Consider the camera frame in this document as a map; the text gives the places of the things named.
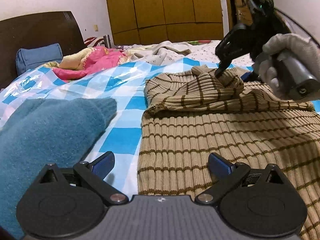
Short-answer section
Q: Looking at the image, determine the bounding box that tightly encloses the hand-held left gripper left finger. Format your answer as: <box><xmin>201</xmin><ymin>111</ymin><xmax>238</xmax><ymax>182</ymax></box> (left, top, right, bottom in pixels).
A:
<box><xmin>36</xmin><ymin>151</ymin><xmax>129</xmax><ymax>206</ymax></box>

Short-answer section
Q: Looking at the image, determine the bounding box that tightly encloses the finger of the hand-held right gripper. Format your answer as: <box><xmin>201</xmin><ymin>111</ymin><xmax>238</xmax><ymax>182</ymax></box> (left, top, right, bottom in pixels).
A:
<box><xmin>240</xmin><ymin>62</ymin><xmax>262</xmax><ymax>82</ymax></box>
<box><xmin>214</xmin><ymin>24</ymin><xmax>251</xmax><ymax>78</ymax></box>

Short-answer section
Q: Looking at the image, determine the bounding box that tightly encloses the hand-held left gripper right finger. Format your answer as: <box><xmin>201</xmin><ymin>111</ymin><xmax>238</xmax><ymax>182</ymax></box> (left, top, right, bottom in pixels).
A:
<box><xmin>195</xmin><ymin>152</ymin><xmax>288</xmax><ymax>205</ymax></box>

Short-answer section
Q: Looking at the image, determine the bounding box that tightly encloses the beige striped knit sweater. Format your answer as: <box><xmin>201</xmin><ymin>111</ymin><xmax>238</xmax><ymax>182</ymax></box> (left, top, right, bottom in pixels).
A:
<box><xmin>137</xmin><ymin>65</ymin><xmax>320</xmax><ymax>240</ymax></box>

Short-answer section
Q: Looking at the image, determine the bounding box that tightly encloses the person's right hand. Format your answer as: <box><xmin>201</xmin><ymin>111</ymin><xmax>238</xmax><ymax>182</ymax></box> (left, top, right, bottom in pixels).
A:
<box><xmin>254</xmin><ymin>33</ymin><xmax>320</xmax><ymax>103</ymax></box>

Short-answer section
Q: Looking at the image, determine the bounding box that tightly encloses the floral bed sheet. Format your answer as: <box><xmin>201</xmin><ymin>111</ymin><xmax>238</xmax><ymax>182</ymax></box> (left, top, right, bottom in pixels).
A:
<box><xmin>120</xmin><ymin>40</ymin><xmax>255</xmax><ymax>67</ymax></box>

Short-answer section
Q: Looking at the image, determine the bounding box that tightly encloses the beige cloth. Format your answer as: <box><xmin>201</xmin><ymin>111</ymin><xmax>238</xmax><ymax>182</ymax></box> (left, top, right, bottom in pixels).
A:
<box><xmin>125</xmin><ymin>41</ymin><xmax>193</xmax><ymax>58</ymax></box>

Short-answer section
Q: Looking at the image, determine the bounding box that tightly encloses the teal fleece cloth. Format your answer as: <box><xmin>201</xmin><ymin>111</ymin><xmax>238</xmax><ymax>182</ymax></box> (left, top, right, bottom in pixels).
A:
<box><xmin>0</xmin><ymin>97</ymin><xmax>118</xmax><ymax>239</ymax></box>

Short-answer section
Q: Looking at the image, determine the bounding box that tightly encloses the wooden wardrobe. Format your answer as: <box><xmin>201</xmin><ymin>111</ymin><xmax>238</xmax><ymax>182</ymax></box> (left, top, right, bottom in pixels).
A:
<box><xmin>104</xmin><ymin>0</ymin><xmax>224</xmax><ymax>45</ymax></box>

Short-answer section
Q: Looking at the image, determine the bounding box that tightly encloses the blue checkered plastic sheet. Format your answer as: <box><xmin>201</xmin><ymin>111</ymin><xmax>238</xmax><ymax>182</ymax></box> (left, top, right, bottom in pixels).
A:
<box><xmin>0</xmin><ymin>57</ymin><xmax>255</xmax><ymax>198</ymax></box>

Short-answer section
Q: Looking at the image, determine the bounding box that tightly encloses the pink and yellow quilt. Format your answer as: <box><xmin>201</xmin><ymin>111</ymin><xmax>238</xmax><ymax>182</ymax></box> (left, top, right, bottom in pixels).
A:
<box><xmin>41</xmin><ymin>45</ymin><xmax>130</xmax><ymax>80</ymax></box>

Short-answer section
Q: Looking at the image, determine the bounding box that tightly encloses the red patterned cloth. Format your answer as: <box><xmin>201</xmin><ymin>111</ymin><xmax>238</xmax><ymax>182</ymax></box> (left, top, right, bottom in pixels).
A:
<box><xmin>84</xmin><ymin>37</ymin><xmax>105</xmax><ymax>48</ymax></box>

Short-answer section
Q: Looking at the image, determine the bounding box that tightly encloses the blue pillow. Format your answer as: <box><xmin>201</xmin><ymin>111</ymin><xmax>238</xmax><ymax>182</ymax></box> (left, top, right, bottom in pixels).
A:
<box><xmin>16</xmin><ymin>43</ymin><xmax>63</xmax><ymax>77</ymax></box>

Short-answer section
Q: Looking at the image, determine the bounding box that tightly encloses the dark wooden headboard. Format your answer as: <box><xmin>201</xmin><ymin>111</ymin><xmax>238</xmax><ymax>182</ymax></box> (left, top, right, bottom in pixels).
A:
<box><xmin>0</xmin><ymin>11</ymin><xmax>87</xmax><ymax>89</ymax></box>

